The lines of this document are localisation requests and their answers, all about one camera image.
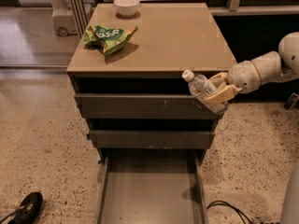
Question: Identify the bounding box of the green crumpled snack bag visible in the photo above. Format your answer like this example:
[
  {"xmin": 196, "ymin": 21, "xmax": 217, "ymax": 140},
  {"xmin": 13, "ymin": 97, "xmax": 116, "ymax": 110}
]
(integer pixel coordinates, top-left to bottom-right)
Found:
[{"xmin": 83, "ymin": 25, "xmax": 138, "ymax": 56}]

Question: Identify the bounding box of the middle grey drawer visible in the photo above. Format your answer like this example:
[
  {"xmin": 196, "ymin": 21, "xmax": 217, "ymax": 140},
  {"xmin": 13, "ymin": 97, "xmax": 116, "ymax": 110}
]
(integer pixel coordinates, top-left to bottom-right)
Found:
[{"xmin": 88, "ymin": 130, "xmax": 215, "ymax": 149}]

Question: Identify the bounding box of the white wheeled base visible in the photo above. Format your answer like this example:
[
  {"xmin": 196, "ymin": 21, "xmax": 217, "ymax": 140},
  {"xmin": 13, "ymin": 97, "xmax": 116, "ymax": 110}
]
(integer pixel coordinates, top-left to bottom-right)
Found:
[{"xmin": 50, "ymin": 0, "xmax": 93, "ymax": 37}]

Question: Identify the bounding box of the floor vent grille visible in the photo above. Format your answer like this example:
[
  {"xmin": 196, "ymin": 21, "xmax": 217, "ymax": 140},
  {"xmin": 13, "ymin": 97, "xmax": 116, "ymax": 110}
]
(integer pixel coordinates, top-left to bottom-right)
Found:
[{"xmin": 252, "ymin": 219, "xmax": 280, "ymax": 224}]

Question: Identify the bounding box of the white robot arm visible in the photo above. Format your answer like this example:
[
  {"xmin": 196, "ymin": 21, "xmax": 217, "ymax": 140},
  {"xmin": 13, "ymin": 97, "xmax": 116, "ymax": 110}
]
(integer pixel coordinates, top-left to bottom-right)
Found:
[{"xmin": 206, "ymin": 32, "xmax": 299, "ymax": 224}]

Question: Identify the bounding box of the top grey drawer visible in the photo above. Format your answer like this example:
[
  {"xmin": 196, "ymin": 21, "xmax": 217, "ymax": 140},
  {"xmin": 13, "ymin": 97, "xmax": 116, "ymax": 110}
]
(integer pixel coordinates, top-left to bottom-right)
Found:
[{"xmin": 75, "ymin": 93, "xmax": 223, "ymax": 119}]

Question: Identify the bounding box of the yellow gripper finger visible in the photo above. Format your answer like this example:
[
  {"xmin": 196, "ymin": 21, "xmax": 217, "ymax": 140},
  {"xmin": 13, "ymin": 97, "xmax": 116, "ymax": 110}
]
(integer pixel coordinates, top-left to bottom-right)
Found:
[
  {"xmin": 205, "ymin": 85, "xmax": 240, "ymax": 105},
  {"xmin": 209, "ymin": 72, "xmax": 228, "ymax": 87}
]

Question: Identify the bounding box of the black floor cable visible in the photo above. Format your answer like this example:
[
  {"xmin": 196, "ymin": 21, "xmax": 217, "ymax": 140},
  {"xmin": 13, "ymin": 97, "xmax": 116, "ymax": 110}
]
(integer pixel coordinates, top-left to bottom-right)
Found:
[{"xmin": 206, "ymin": 200, "xmax": 253, "ymax": 224}]

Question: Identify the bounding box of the white ceramic bowl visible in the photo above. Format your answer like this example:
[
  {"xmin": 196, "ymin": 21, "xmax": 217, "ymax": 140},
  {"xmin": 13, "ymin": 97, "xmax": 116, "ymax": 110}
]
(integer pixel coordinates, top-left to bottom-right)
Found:
[{"xmin": 113, "ymin": 0, "xmax": 140, "ymax": 17}]

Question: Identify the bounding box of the black shoe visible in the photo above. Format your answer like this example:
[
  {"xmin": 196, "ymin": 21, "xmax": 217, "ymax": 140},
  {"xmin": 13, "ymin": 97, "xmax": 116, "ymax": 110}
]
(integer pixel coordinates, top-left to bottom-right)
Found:
[{"xmin": 0, "ymin": 192, "xmax": 43, "ymax": 224}]

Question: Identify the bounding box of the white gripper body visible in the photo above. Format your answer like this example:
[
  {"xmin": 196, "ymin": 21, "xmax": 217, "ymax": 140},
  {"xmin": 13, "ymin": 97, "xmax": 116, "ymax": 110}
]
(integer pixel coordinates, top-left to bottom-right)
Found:
[{"xmin": 227, "ymin": 61, "xmax": 261, "ymax": 93}]

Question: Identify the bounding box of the clear plastic water bottle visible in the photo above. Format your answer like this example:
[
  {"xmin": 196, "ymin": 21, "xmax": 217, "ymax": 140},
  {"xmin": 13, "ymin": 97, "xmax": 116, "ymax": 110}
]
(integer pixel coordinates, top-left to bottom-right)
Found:
[{"xmin": 181, "ymin": 69, "xmax": 227, "ymax": 115}]

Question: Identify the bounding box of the grey drawer cabinet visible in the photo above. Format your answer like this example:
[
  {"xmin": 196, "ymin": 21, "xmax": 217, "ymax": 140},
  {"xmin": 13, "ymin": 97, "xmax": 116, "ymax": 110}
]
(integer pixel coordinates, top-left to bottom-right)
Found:
[{"xmin": 67, "ymin": 3, "xmax": 236, "ymax": 158}]

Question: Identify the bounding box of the small dark floor object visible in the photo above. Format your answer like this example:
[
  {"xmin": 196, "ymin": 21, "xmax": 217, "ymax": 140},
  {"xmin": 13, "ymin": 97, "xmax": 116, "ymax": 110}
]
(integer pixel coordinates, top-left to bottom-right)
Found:
[{"xmin": 283, "ymin": 92, "xmax": 299, "ymax": 110}]

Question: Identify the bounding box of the bottom grey open drawer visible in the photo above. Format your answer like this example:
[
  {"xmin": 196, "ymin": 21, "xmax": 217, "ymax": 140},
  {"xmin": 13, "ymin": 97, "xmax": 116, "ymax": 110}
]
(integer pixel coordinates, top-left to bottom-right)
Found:
[{"xmin": 94, "ymin": 148, "xmax": 209, "ymax": 224}]

